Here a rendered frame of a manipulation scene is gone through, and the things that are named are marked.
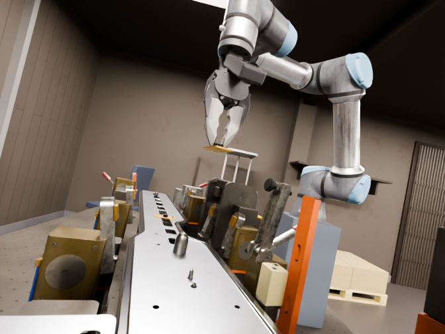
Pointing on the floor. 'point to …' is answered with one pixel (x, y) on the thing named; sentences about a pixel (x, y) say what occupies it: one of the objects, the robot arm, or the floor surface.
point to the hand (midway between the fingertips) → (219, 140)
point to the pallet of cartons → (358, 279)
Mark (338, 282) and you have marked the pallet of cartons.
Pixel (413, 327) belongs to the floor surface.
